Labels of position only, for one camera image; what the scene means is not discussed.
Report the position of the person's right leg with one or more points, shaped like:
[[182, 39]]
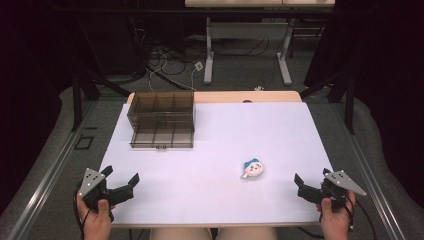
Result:
[[246, 234]]

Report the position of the brown transparent drawer cabinet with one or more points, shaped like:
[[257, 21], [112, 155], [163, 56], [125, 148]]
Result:
[[160, 105]]

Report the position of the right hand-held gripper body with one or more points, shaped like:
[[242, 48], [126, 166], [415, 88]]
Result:
[[336, 193]]

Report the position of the white desk with metal legs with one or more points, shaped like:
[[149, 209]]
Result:
[[246, 30]]

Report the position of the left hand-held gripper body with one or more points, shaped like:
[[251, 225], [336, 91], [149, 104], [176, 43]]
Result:
[[100, 191]]

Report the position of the person's right hand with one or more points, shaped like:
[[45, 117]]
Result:
[[336, 223]]

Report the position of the person's left leg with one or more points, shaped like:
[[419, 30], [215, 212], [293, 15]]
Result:
[[181, 234]]

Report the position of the brown transparent drawer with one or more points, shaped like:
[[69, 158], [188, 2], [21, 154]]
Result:
[[162, 135]]

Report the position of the white power plug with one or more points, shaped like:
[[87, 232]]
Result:
[[198, 66]]

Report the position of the aluminium rail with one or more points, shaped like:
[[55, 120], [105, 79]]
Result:
[[370, 176], [46, 186]]

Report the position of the dark curtain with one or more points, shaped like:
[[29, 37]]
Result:
[[390, 83], [30, 83]]

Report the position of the white plush toy blue bow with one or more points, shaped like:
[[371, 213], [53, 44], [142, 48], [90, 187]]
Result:
[[253, 168]]

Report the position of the person's left hand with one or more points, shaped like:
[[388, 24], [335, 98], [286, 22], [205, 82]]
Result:
[[96, 223]]

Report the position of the black metal stand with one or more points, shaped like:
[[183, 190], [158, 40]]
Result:
[[77, 100], [349, 103]]

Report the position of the white table mat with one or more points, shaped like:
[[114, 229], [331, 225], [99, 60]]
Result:
[[216, 186]]

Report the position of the person's leg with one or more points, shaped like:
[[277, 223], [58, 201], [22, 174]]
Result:
[[181, 234], [246, 234]]

